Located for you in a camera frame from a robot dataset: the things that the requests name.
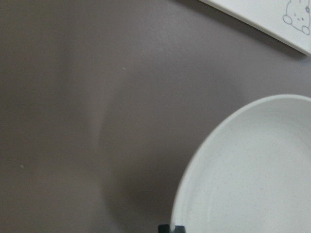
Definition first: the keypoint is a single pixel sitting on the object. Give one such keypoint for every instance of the cream round plate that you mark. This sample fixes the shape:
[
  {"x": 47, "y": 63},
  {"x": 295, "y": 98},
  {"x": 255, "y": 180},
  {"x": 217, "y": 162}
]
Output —
[{"x": 252, "y": 174}]

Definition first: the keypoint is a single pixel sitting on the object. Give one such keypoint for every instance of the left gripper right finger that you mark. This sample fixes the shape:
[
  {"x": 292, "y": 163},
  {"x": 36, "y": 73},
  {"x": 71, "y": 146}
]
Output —
[{"x": 179, "y": 229}]

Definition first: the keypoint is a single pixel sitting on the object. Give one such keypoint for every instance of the cream rabbit tray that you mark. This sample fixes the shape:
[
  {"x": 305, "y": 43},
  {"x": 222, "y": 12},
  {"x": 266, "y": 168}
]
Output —
[{"x": 288, "y": 21}]

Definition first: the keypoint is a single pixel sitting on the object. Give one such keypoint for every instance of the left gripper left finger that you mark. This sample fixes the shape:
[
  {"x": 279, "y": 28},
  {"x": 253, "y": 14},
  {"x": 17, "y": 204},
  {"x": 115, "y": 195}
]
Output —
[{"x": 165, "y": 228}]

